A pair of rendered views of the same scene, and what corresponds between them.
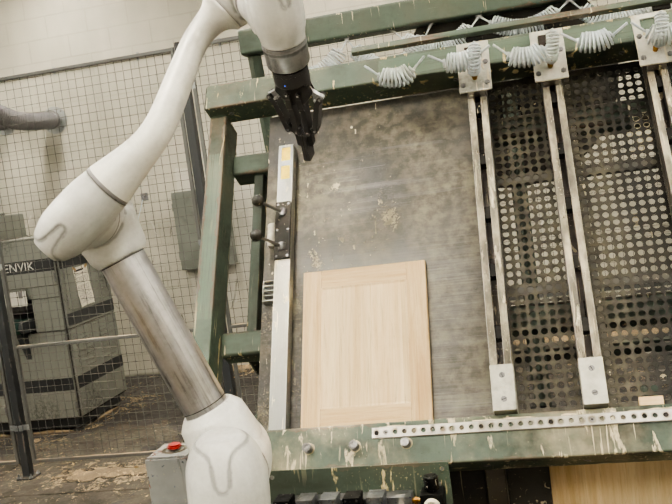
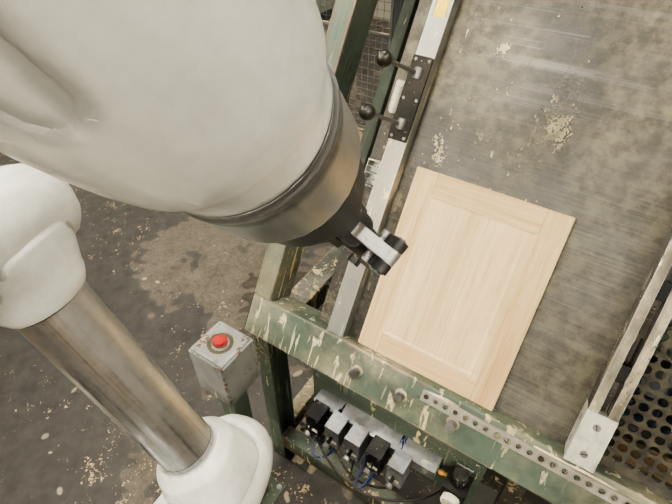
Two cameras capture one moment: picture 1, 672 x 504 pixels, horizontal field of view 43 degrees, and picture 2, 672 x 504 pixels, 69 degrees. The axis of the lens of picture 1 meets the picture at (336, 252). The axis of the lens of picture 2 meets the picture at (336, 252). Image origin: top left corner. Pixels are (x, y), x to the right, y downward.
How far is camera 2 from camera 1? 1.59 m
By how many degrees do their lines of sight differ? 41
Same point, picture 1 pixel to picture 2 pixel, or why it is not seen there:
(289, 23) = (147, 187)
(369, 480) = (403, 428)
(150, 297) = (81, 373)
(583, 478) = not seen: hidden behind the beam
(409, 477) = (442, 450)
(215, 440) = not seen: outside the picture
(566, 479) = not seen: hidden behind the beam
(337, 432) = (388, 372)
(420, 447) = (465, 436)
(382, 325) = (483, 277)
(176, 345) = (128, 421)
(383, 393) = (452, 352)
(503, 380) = (595, 435)
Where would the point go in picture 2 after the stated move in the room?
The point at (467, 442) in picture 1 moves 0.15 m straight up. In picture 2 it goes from (517, 462) to (535, 429)
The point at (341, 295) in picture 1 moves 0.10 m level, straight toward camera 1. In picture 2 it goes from (450, 216) to (442, 241)
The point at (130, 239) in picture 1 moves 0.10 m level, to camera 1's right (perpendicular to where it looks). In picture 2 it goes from (26, 310) to (94, 333)
